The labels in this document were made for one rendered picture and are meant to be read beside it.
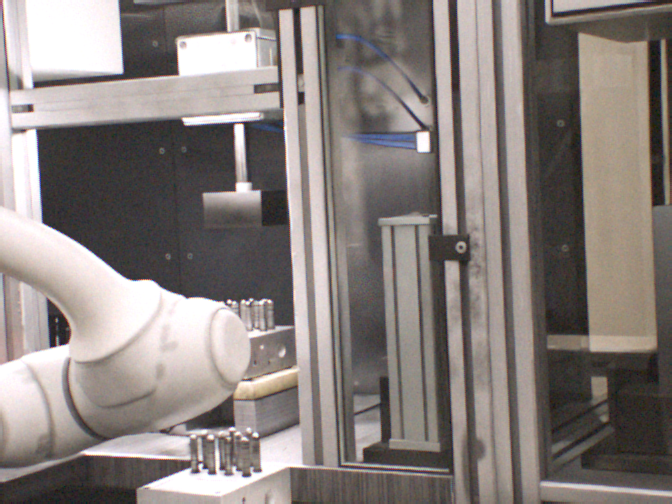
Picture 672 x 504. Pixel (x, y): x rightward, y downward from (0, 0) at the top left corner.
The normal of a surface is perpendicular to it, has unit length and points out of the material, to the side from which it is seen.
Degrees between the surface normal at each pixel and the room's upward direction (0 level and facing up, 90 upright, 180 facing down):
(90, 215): 90
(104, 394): 119
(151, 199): 90
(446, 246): 90
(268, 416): 90
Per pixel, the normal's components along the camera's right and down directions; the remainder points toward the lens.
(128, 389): -0.22, 0.53
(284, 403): 0.88, -0.02
